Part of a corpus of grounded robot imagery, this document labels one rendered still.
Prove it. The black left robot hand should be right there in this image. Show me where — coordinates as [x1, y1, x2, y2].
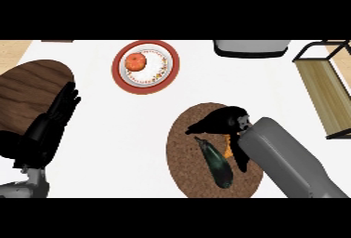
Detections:
[0, 81, 82, 170]

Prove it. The dark brown wooden cutting board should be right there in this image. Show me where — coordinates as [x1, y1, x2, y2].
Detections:
[0, 59, 76, 136]

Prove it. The black framed wooden tiered shelf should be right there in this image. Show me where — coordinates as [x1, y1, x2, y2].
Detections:
[290, 39, 351, 140]

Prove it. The brown flat object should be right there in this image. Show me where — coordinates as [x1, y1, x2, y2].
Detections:
[39, 39, 75, 44]

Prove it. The white and black appliance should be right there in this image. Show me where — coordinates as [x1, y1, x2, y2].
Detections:
[210, 39, 292, 60]

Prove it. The red rimmed white plate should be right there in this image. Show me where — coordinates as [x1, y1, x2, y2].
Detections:
[110, 39, 181, 96]

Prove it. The dark green eggplant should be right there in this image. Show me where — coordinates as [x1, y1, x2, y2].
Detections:
[193, 136, 234, 190]

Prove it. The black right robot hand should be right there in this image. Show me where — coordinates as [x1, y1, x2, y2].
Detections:
[184, 106, 253, 174]

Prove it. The brown oval cork placemat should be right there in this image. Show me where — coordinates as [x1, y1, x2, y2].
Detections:
[165, 101, 265, 199]

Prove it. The orange tomato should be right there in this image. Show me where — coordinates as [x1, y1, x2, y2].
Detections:
[123, 52, 147, 72]

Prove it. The orange carrot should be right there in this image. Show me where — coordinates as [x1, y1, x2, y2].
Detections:
[222, 133, 236, 161]

